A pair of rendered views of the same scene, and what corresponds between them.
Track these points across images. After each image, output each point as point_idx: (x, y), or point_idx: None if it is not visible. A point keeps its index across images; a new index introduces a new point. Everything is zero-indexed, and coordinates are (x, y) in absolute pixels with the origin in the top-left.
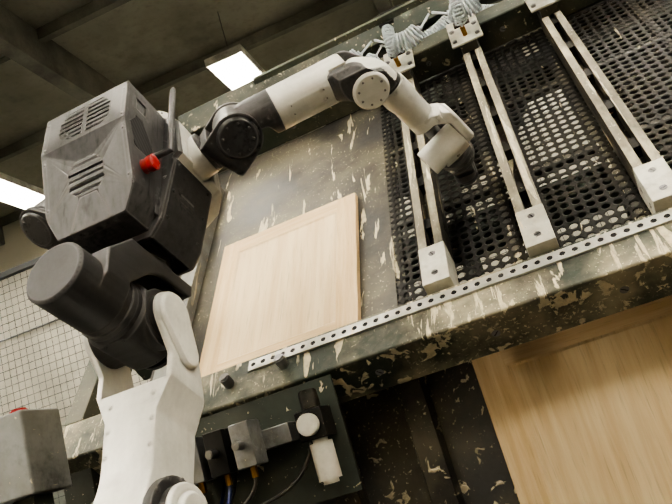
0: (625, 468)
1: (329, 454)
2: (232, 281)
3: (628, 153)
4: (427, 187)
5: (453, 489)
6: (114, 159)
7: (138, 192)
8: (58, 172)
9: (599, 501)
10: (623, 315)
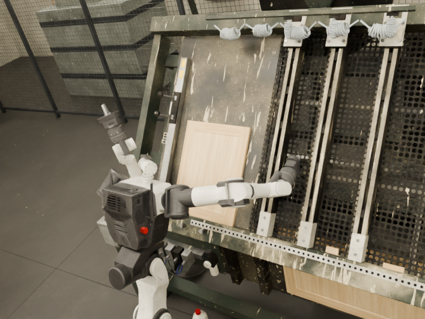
0: (320, 281)
1: (214, 270)
2: (189, 152)
3: (356, 221)
4: (276, 169)
5: (261, 262)
6: (130, 230)
7: (140, 243)
8: (110, 219)
9: (308, 283)
10: None
